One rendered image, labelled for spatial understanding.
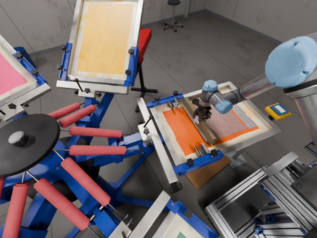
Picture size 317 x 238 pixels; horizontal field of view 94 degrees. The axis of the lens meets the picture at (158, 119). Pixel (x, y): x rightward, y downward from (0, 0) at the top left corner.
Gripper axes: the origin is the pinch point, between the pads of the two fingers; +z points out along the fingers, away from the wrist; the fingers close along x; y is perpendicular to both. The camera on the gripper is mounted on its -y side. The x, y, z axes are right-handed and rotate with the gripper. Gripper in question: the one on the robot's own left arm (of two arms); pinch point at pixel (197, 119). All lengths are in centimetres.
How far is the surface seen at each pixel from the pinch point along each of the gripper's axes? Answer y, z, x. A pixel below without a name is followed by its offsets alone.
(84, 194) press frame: 23, -1, -81
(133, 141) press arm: 2.8, -3.5, -48.4
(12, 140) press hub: 2, -34, -96
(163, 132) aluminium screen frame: 0.2, 1.5, -26.9
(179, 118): -8.9, 5.1, -9.4
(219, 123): 6.4, 5.0, 15.8
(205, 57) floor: -209, 101, 158
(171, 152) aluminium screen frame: 16.3, 1.5, -27.7
